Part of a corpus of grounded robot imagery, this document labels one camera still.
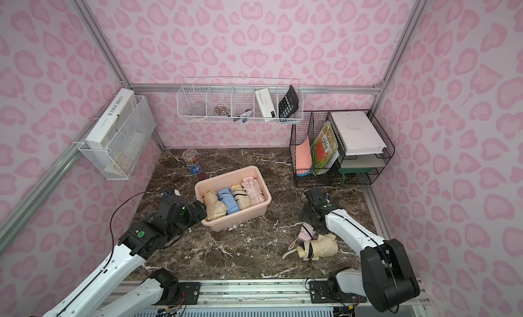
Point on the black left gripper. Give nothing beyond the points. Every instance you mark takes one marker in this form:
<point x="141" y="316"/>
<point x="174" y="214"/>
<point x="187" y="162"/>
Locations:
<point x="195" y="213"/>

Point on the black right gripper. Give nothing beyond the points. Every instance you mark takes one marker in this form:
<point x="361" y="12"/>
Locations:
<point x="310" y="213"/>

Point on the beige umbrella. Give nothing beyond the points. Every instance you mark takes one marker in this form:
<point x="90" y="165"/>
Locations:
<point x="215" y="208"/>

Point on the pink plastic storage box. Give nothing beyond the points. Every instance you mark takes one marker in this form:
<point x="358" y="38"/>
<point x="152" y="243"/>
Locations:
<point x="228" y="180"/>

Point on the pale pink umbrella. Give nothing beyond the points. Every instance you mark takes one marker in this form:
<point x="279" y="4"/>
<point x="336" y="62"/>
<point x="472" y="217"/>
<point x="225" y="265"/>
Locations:
<point x="253" y="190"/>

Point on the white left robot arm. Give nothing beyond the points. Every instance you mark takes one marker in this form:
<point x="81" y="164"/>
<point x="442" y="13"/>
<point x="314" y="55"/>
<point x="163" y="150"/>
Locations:
<point x="134" y="248"/>

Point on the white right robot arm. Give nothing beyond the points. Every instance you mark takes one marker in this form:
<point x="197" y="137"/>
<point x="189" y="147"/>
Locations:
<point x="386" y="277"/>

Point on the white long box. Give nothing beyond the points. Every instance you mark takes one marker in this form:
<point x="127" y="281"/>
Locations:
<point x="112" y="120"/>

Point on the white small box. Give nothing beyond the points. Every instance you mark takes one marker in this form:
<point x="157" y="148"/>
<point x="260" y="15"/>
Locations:
<point x="265" y="104"/>

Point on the pink folder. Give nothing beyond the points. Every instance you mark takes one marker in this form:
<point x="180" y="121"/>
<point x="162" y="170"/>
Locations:
<point x="303" y="158"/>

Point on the green red book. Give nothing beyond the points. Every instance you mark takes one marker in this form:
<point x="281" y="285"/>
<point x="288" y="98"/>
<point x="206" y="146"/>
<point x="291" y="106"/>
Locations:
<point x="325" y="150"/>

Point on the colored pencil tube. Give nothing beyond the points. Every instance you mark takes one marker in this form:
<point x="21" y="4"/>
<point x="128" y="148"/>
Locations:
<point x="194" y="164"/>

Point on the white mesh side basket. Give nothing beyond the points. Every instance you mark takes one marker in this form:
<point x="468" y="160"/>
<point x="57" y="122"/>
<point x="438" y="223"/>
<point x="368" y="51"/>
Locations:
<point x="119" y="159"/>

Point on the white paper stack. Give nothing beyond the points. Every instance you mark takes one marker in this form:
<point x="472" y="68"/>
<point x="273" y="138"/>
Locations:
<point x="358" y="135"/>

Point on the black calculator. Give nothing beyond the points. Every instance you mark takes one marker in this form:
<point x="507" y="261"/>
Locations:
<point x="289" y="104"/>

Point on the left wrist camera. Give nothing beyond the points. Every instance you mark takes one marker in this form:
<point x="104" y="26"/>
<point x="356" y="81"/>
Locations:
<point x="171" y="193"/>

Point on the black wire desk organizer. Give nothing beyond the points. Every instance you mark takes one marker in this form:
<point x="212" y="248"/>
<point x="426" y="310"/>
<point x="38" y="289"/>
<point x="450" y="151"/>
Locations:
<point x="361" y="170"/>

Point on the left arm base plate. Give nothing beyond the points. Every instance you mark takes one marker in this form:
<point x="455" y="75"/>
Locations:
<point x="179" y="294"/>

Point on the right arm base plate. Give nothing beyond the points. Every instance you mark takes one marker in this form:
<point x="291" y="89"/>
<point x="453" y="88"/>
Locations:
<point x="326" y="291"/>

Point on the white wire wall basket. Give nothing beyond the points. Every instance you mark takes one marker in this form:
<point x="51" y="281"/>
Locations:
<point x="232" y="99"/>

